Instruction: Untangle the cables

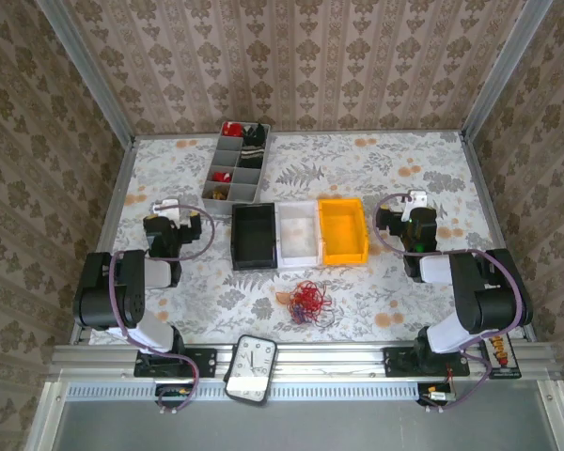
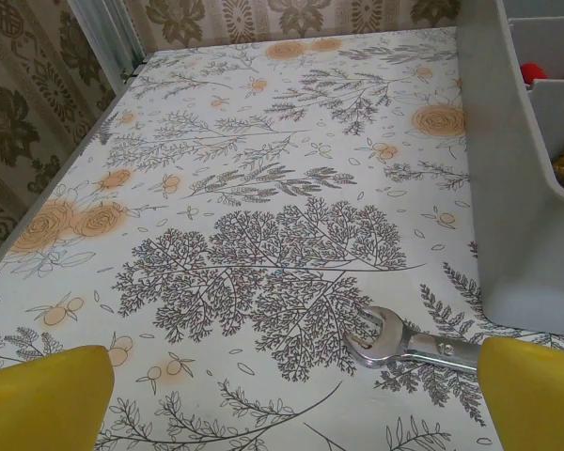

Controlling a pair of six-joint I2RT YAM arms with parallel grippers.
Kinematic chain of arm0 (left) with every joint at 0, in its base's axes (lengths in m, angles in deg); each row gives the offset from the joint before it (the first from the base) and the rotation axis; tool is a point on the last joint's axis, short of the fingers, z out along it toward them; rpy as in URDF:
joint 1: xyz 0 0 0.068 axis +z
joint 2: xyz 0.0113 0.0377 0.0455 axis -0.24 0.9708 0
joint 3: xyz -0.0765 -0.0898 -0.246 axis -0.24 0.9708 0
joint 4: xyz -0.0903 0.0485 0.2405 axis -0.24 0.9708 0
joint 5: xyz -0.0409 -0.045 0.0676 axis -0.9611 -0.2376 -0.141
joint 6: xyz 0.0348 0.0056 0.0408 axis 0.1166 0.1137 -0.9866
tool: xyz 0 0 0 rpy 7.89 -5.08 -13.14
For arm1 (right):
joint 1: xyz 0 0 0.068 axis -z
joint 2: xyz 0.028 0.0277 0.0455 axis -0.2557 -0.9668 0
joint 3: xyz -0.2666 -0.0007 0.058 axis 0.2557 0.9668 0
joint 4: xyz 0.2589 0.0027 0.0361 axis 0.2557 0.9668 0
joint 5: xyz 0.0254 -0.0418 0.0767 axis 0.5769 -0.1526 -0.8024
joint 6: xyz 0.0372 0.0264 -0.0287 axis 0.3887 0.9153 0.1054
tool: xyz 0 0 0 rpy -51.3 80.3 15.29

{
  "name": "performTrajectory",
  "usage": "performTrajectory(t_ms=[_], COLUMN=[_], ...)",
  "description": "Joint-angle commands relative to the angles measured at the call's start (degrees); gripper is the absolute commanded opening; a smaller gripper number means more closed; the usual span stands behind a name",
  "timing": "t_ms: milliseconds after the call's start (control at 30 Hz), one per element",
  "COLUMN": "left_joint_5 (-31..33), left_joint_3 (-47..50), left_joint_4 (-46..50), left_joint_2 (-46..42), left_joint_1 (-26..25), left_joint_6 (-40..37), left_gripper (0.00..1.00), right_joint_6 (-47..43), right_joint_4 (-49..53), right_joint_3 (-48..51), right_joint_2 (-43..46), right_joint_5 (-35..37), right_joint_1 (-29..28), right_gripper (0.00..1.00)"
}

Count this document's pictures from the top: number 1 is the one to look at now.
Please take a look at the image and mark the aluminium frame rail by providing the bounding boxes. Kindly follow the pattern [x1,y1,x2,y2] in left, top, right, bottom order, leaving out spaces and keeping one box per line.
[49,341,559,382]

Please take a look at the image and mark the aluminium table side rail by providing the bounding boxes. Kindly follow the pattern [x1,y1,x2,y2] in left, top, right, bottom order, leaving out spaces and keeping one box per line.
[460,133,538,343]
[69,135,138,347]

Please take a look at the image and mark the black plastic bin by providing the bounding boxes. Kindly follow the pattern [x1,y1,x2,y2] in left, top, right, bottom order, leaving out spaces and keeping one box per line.
[230,202,280,272]

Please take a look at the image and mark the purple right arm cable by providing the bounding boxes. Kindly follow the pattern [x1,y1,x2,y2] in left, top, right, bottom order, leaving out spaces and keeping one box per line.
[373,192,536,413]

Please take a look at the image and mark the aluminium corner post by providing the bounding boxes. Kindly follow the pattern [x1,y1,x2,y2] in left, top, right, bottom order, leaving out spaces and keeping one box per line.
[460,0,555,142]
[36,0,138,145]

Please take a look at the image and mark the black electronics box yellow connector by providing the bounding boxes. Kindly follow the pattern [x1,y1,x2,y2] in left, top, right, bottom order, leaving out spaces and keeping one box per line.
[416,382,457,408]

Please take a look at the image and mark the grey slotted cable duct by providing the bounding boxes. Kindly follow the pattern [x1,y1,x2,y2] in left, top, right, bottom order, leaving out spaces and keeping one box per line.
[63,381,542,403]

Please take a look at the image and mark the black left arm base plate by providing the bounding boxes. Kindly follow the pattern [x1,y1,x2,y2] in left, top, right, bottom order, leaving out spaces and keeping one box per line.
[133,347,217,378]

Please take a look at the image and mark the thin black cable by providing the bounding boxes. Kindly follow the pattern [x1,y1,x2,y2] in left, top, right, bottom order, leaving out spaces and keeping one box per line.
[309,307,336,329]

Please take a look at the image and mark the yellow plastic bin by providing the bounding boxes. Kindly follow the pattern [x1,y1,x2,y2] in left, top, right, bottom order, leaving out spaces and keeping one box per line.
[317,197,370,267]

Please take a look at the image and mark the black electronics box green connector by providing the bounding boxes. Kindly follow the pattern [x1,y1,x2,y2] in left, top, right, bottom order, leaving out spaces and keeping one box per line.
[155,383,195,408]

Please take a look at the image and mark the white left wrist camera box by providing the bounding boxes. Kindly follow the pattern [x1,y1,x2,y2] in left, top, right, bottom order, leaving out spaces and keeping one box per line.
[152,199,182,221]

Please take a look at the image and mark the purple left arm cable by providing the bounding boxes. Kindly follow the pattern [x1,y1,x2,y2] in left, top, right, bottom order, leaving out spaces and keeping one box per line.
[109,204,217,415]

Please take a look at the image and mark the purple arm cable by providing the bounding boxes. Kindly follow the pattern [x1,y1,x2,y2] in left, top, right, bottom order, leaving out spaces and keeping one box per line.
[373,192,536,413]
[109,204,217,415]

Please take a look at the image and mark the black white analog clock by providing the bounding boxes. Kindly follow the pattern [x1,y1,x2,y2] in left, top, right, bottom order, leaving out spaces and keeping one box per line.
[223,334,278,406]

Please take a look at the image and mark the black white striped sock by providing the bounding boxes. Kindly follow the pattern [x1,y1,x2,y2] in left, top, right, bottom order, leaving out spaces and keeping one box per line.
[237,146,267,169]

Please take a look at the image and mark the floral tablecloth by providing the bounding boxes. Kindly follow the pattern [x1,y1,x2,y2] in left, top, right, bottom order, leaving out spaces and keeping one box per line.
[87,131,528,348]

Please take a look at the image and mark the grey metal panel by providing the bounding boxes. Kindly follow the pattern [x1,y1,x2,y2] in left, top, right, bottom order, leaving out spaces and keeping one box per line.
[25,380,564,451]

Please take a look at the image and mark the black cloth item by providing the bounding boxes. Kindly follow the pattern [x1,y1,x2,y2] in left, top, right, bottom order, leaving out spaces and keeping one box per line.
[242,123,269,148]

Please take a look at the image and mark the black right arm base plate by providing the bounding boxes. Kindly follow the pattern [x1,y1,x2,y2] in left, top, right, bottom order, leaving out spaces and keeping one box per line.
[384,347,471,378]

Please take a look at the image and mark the white plastic bin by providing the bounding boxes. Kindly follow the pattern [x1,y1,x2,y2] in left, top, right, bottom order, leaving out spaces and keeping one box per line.
[274,200,323,270]

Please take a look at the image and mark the grey compartment organizer tray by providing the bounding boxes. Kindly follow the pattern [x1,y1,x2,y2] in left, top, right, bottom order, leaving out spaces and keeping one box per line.
[200,120,274,217]

